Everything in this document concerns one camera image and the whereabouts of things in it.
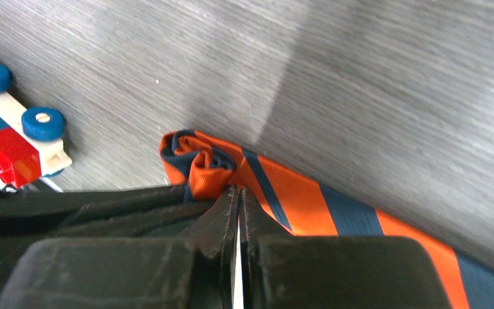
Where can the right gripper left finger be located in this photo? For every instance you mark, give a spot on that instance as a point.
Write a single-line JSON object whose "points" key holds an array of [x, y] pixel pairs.
{"points": [[192, 269]]}

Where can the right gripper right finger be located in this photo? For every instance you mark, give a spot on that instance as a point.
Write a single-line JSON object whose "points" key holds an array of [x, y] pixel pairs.
{"points": [[280, 270]]}

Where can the orange navy striped tie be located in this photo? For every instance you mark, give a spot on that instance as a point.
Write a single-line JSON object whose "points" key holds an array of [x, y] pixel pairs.
{"points": [[206, 165]]}

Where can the colourful toy car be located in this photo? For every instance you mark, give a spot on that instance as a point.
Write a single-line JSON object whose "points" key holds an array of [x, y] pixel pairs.
{"points": [[31, 144]]}

